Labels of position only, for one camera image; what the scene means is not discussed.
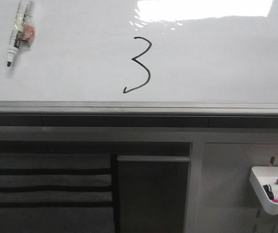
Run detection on grey fabric organizer black stripes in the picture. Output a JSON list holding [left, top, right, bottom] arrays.
[[0, 154, 120, 233]]

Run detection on white whiteboard marker with magnet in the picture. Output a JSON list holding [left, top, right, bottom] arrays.
[[7, 0, 35, 67]]

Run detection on white plastic marker tray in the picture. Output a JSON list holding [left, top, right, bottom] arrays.
[[249, 166, 278, 215]]

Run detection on dark grey panel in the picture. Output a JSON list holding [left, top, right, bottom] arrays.
[[118, 159, 189, 233]]

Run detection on white whiteboard with grey frame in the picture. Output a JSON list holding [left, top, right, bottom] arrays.
[[0, 0, 278, 116]]

